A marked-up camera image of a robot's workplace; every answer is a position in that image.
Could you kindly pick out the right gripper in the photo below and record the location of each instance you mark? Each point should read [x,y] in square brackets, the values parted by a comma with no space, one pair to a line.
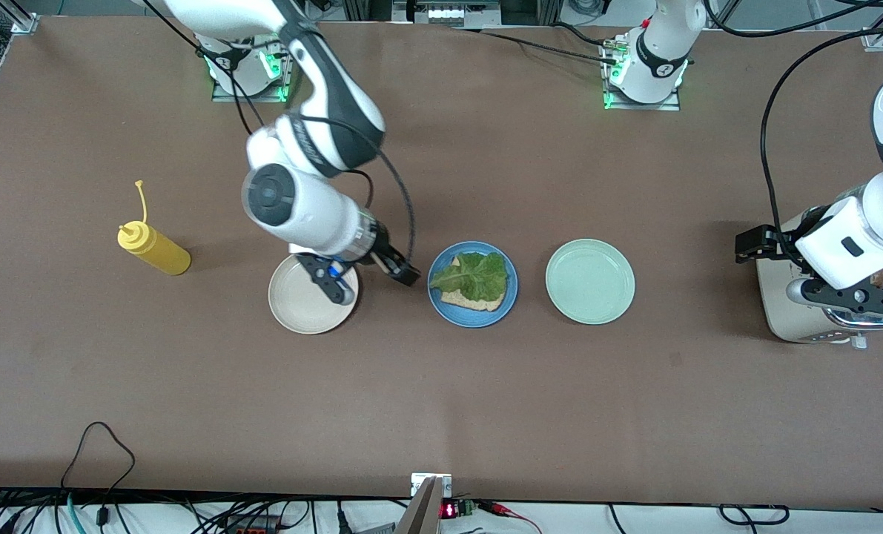
[385,253]

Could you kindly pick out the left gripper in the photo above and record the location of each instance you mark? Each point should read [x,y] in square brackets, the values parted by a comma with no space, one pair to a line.
[773,245]

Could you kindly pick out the green lettuce leaf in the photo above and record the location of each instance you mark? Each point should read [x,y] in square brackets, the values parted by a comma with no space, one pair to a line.
[478,274]

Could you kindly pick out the toasted bread slice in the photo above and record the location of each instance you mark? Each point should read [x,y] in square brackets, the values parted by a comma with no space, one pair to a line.
[882,280]
[478,302]

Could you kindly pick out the yellow mustard squeeze bottle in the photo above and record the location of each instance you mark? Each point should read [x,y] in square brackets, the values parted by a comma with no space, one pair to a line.
[159,256]

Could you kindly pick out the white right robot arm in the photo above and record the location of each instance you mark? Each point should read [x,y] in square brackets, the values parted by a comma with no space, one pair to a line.
[315,222]

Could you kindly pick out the blue round plate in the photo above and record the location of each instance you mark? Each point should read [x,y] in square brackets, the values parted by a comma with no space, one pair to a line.
[471,319]

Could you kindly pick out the beige round plate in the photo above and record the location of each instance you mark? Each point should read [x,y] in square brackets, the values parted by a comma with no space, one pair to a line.
[300,304]

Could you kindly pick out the pale green round plate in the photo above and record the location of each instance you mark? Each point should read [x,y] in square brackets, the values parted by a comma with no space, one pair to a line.
[590,282]

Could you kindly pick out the cream and chrome toaster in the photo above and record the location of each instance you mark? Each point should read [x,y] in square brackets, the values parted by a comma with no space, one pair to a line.
[778,311]

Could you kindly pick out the small red display board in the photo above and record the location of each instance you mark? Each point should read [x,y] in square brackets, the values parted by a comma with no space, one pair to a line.
[450,509]

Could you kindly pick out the orange power strip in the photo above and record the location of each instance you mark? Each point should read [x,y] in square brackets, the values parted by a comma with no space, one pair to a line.
[252,528]

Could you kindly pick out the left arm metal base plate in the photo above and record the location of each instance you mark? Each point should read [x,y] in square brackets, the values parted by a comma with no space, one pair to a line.
[641,107]

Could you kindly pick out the white pole bracket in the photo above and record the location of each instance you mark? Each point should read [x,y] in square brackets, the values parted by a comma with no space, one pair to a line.
[417,482]

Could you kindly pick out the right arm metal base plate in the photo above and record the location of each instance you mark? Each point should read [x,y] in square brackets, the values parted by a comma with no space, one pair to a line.
[278,93]

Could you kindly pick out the aluminium table corner bracket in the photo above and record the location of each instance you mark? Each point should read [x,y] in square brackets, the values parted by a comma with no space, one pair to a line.
[875,38]
[24,24]

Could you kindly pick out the grey metal camera pole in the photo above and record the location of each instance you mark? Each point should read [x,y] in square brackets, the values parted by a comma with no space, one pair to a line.
[422,512]

